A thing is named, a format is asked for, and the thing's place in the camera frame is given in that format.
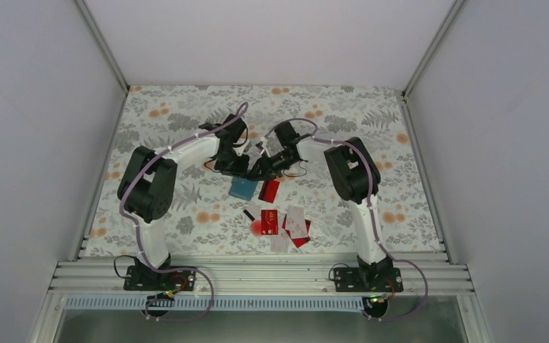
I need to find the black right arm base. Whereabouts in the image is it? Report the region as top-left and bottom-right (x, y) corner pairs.
(328, 256), (404, 293)

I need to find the white cable duct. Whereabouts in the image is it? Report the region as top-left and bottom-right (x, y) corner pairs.
(63, 294), (363, 312)

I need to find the aluminium corner post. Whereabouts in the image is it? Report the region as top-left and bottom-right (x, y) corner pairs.
(73, 0), (129, 94)
(401, 0), (466, 103)

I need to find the aluminium corner post left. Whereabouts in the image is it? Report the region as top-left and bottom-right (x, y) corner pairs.
(73, 0), (129, 94)

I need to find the aluminium rail frame front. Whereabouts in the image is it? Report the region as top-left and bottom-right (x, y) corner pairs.
(49, 255), (475, 296)

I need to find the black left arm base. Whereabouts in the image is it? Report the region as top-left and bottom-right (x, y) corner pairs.
(118, 257), (197, 292)

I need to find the white VIP chip card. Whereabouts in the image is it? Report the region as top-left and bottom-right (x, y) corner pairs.
(285, 205), (308, 239)

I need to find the blue leather card holder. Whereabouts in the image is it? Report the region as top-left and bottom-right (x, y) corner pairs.
(228, 177), (257, 201)

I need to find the aluminium corner post right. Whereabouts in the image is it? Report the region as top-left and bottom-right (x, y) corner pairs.
(401, 0), (466, 103)

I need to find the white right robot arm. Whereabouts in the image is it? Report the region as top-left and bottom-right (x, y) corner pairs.
(247, 121), (393, 291)

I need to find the red VIP card face up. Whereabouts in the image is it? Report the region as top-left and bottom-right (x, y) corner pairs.
(260, 209), (279, 236)

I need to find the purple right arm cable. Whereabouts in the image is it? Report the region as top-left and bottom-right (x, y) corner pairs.
(264, 117), (430, 323)

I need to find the white card with red circle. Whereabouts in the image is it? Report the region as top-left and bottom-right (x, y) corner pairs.
(243, 210), (262, 237)

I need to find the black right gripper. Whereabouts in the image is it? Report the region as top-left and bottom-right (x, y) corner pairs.
(247, 150), (298, 182)

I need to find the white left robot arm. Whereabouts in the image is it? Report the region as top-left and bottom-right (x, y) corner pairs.
(117, 114), (249, 289)

